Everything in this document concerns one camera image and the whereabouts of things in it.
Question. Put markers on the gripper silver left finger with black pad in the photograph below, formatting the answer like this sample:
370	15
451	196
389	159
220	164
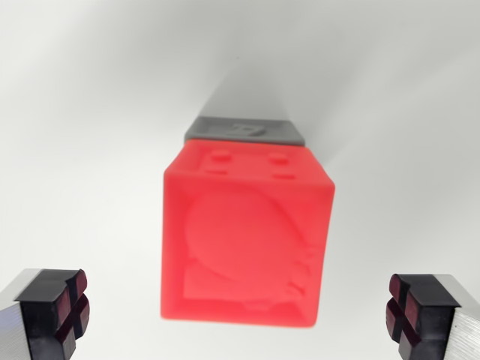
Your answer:
41	311

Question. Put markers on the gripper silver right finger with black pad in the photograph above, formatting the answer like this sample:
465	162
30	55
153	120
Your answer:
431	315

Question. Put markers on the red embossed cube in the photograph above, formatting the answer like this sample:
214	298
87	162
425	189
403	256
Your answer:
243	240

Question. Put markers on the grey embossed cube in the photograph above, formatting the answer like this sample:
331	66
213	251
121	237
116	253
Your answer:
210	129

